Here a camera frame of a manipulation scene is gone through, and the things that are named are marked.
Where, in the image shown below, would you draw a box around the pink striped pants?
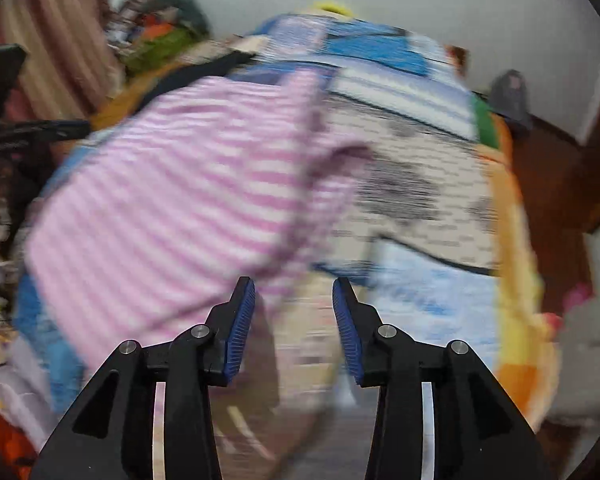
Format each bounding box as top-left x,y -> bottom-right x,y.
25,67 -> 376,361

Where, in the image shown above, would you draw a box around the yellow foam tube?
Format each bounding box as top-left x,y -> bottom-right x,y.
312,1 -> 353,18

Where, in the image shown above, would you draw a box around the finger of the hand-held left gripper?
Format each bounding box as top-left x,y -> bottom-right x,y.
30,119 -> 92,143

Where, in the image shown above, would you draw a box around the green storage box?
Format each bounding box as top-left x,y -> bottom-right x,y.
122,27 -> 196,76

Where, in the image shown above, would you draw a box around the striped brown curtain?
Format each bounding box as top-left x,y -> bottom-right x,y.
0,0 -> 113,126

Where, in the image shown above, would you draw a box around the grey backpack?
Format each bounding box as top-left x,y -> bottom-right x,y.
489,70 -> 533,131

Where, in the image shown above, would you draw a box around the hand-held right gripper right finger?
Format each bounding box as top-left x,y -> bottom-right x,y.
332,277 -> 556,480

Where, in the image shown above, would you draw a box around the orange cloth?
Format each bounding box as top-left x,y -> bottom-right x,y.
0,410 -> 36,480

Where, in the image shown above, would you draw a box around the black folded garment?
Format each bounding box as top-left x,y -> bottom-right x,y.
152,55 -> 253,96

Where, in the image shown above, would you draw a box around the patchwork quilt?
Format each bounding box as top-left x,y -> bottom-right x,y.
15,12 -> 561,431

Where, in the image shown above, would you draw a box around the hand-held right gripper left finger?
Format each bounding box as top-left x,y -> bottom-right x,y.
30,276 -> 257,480

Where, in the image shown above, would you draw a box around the wooden lap desk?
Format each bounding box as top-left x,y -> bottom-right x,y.
90,67 -> 181,131

